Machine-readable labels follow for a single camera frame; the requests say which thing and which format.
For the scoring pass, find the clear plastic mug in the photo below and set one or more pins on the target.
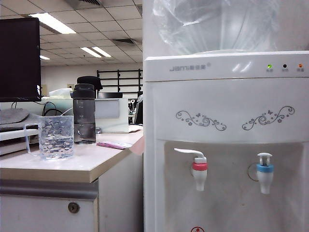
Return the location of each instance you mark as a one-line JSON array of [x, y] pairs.
[[56, 137]]

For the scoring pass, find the blue cold water tap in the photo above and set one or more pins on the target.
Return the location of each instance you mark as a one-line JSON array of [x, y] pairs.
[[264, 174]]

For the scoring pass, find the frosted white desk partition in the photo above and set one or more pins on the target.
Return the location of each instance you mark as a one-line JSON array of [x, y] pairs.
[[111, 116]]

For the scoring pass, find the white floor water dispenser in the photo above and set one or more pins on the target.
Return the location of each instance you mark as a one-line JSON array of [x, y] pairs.
[[217, 96]]

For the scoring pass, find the bagged clear water jug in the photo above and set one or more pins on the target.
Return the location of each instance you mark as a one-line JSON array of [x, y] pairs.
[[205, 29]]

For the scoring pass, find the white desk cabinet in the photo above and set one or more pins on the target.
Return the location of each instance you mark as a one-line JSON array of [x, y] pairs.
[[36, 212]]

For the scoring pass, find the pink paper packet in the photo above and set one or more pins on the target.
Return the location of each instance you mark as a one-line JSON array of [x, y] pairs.
[[113, 145]]

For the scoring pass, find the black background shelf rack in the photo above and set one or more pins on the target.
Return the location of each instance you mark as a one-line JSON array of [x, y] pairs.
[[120, 78]]

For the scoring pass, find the dark grey sport bottle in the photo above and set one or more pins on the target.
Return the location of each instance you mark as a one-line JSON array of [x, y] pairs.
[[84, 113]]

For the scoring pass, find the black office chair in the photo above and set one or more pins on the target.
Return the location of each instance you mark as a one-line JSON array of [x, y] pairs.
[[90, 79]]

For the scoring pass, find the ceiling air vent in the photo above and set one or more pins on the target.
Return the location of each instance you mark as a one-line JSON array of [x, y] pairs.
[[123, 42]]

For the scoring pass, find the fluorescent ceiling light panel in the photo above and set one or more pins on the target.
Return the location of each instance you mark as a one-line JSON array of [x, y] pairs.
[[44, 57], [95, 52], [53, 23]]

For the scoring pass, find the round metal cabinet lock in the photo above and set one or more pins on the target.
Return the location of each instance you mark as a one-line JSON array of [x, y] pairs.
[[73, 207]]

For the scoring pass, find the grey felt cloth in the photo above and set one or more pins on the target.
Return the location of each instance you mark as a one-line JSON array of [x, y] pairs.
[[14, 116]]

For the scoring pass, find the white monitor riser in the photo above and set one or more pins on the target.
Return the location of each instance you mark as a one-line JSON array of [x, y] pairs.
[[12, 140]]

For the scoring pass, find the black computer monitor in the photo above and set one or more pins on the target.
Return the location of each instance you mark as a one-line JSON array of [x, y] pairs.
[[19, 60]]

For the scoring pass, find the wall switch plate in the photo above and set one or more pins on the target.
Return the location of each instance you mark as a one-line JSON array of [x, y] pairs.
[[70, 85]]

